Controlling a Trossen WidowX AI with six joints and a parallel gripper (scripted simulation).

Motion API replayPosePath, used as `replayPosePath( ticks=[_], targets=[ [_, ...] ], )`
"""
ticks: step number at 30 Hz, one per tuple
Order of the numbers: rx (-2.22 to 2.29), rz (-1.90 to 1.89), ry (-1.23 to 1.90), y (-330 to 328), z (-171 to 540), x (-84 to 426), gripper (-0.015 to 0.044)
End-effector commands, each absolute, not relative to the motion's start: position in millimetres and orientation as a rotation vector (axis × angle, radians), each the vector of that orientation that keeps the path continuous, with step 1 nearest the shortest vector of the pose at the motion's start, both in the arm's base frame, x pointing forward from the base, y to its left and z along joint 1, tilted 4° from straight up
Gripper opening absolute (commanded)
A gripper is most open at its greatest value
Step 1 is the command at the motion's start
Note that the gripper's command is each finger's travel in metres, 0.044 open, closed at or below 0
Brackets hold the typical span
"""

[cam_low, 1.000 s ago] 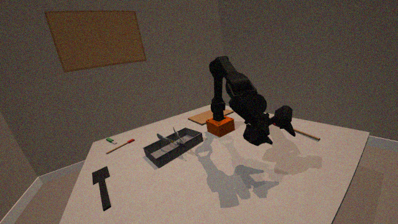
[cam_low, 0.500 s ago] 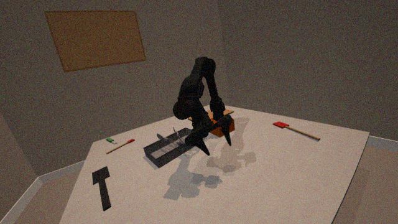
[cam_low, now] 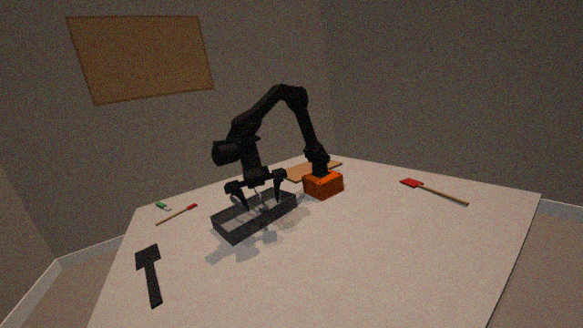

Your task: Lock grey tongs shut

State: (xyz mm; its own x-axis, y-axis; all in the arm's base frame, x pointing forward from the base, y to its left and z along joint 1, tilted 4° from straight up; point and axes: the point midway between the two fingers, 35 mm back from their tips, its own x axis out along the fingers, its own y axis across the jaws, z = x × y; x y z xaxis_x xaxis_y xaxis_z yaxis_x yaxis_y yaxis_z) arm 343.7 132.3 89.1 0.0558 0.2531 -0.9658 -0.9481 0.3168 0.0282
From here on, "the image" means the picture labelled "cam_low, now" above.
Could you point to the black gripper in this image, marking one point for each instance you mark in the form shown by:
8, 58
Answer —
233, 187

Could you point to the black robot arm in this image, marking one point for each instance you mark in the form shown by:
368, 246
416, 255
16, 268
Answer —
246, 125

